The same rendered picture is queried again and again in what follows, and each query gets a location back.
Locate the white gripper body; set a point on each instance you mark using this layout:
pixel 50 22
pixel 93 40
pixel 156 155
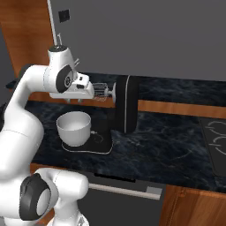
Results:
pixel 73 93

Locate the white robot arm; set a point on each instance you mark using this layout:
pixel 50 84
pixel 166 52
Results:
pixel 20 123

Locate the black stand mixer base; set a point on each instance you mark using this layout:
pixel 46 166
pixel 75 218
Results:
pixel 101 142

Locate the white mixing bowl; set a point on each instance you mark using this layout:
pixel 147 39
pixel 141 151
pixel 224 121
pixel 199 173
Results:
pixel 74 128

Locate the tall wooden cabinet panel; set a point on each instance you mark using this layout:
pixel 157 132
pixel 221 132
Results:
pixel 26 32

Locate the dark grey dishwasher door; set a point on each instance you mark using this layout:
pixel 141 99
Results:
pixel 123 210

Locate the black hob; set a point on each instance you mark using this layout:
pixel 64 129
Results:
pixel 216 144

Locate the wooden cupboard door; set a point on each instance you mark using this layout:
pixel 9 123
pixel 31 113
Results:
pixel 197 207

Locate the black wall socket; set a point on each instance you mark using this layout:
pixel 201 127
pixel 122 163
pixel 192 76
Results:
pixel 64 16

